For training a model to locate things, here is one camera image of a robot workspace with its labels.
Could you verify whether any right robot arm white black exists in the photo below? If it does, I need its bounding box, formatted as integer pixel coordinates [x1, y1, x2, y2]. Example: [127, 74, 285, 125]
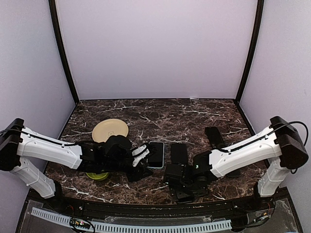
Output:
[163, 116, 309, 211]

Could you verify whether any beige round plate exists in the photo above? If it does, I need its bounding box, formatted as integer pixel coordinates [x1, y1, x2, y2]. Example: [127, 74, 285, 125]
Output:
[92, 118, 129, 143]

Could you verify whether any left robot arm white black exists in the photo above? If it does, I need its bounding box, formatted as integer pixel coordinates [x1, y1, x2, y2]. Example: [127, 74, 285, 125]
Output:
[0, 118, 156, 212]

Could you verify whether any white cable duct strip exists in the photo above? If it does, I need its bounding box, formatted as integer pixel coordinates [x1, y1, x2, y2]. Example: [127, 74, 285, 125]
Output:
[31, 207, 232, 233]

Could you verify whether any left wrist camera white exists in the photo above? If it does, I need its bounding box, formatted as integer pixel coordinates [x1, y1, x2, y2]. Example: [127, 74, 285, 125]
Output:
[131, 143, 157, 167]

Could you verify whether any black front rail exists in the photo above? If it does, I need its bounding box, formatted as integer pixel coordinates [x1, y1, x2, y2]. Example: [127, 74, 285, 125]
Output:
[29, 189, 287, 220]

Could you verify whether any left black frame post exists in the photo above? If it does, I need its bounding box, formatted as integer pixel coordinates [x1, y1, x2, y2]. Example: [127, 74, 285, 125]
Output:
[48, 0, 80, 105]

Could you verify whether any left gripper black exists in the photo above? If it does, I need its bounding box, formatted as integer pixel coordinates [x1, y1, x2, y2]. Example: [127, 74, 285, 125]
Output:
[104, 151, 154, 183]

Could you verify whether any right black frame post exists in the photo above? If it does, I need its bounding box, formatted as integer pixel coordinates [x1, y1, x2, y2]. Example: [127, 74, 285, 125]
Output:
[234, 0, 264, 105]

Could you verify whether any green bowl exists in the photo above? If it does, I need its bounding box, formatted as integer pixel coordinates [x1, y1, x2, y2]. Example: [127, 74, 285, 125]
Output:
[86, 172, 109, 181]

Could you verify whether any black phone case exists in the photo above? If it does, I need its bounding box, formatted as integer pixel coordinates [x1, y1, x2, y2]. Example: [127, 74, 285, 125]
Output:
[171, 143, 189, 167]
[205, 127, 225, 149]

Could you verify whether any light blue phone case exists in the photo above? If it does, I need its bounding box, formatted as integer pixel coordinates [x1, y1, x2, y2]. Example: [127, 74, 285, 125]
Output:
[147, 141, 165, 170]

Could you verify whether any pink phone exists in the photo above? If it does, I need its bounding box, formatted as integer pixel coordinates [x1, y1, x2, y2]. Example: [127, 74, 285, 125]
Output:
[148, 142, 164, 168]

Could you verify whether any black frame post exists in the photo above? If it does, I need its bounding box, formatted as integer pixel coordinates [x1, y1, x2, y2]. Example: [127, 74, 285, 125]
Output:
[234, 0, 264, 105]
[48, 0, 80, 105]

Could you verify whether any teal edged phone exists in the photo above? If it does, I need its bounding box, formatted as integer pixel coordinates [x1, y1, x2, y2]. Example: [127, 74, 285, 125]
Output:
[226, 169, 241, 178]

